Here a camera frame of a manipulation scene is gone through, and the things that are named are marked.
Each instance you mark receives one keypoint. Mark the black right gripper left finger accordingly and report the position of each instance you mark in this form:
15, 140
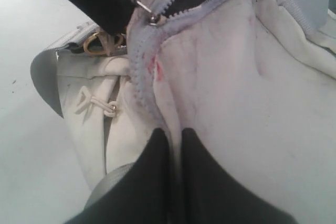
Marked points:
142, 195

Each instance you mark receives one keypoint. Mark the white fabric backpack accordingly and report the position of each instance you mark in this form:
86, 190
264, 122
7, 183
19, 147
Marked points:
255, 79

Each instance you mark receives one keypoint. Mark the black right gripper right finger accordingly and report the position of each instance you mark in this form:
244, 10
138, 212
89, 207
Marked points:
213, 196

